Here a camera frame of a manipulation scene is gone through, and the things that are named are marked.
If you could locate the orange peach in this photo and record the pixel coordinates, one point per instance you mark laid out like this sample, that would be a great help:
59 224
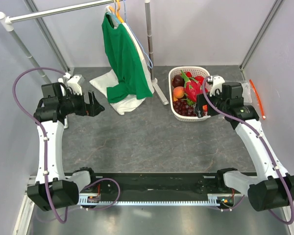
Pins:
178 92

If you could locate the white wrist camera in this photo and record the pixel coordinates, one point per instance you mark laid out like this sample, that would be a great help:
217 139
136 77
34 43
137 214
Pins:
215 83
75 83

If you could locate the clear orange zip bag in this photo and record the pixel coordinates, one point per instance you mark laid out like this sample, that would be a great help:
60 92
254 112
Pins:
250 93

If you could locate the silver clothes rack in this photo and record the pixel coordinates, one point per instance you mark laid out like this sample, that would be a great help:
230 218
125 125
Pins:
80 35

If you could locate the white garment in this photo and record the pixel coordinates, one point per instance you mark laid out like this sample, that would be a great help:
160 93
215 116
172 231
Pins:
109 79

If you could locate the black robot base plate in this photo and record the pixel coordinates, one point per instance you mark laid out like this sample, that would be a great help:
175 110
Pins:
156 186

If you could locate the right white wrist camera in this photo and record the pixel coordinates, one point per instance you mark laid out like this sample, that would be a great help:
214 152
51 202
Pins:
215 83

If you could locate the orange clothes hanger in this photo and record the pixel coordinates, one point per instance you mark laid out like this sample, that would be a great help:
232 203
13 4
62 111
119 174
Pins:
116 10

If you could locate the pink dragon fruit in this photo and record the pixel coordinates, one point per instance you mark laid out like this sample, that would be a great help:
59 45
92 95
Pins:
192 87

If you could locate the purple grape bunch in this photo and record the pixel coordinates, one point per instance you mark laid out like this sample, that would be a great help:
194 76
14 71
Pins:
184 107

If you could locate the green t-shirt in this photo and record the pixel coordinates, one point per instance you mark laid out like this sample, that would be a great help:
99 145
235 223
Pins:
125 62

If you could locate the white perforated plastic basket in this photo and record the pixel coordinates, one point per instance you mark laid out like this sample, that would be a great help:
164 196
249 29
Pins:
195 71

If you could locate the slotted cable duct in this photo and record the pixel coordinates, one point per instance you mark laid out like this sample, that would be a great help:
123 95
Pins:
90 200

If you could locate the red tomato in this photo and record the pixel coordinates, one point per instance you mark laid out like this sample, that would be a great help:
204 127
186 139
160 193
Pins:
199 79

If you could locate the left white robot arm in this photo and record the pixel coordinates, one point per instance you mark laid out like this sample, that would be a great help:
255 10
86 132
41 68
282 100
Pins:
52 189

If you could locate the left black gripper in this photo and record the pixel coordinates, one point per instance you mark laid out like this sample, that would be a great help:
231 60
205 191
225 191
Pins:
94 107

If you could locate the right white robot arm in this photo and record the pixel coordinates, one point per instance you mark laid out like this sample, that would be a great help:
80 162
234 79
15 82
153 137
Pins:
273 187

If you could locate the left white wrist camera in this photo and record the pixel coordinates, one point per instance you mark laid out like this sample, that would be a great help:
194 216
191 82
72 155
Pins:
75 83

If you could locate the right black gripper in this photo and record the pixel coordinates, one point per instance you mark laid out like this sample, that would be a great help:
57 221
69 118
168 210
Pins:
201 101

